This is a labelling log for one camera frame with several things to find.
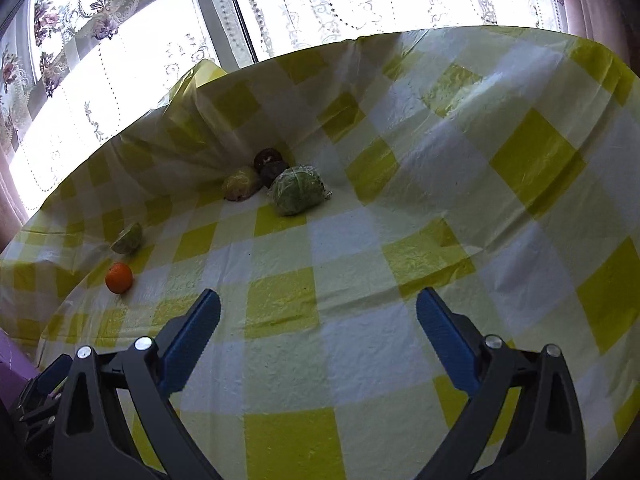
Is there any purple-edged cardboard box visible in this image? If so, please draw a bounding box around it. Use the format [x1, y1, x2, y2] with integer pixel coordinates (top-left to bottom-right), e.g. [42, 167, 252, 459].
[0, 330, 39, 408]

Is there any green lime wedge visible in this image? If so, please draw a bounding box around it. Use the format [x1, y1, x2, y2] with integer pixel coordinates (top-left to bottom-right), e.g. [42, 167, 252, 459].
[111, 222, 143, 255]

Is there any floral sheer curtain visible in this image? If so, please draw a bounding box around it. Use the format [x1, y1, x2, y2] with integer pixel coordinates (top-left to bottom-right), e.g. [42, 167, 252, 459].
[1, 0, 568, 214]

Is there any dark fruit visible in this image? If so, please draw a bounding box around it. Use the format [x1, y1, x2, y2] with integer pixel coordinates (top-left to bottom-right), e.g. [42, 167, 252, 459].
[253, 148, 284, 174]
[259, 160, 290, 188]

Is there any wrapped yellow fruit far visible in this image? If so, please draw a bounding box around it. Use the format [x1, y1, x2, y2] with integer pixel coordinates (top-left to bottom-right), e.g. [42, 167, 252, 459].
[221, 166, 262, 202]

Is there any small orange tangerine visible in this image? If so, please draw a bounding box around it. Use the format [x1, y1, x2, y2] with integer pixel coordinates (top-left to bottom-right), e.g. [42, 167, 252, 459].
[104, 262, 134, 295]

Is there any yellow white checkered tablecloth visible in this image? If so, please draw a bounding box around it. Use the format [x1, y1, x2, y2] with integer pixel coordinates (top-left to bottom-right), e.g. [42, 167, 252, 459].
[1, 27, 639, 479]

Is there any dark fruit front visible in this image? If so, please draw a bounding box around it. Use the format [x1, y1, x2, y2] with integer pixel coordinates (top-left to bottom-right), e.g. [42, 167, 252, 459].
[259, 160, 290, 188]

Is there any dark fruit rear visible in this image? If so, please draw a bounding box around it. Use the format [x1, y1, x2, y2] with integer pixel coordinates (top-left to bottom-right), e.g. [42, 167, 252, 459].
[253, 148, 284, 174]

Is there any pink patterned drape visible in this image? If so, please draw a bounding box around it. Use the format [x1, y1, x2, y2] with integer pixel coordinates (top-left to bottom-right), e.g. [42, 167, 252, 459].
[564, 0, 629, 63]

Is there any green cabbage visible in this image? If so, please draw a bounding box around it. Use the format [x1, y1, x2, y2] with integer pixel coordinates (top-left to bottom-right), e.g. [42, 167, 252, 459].
[269, 165, 331, 217]

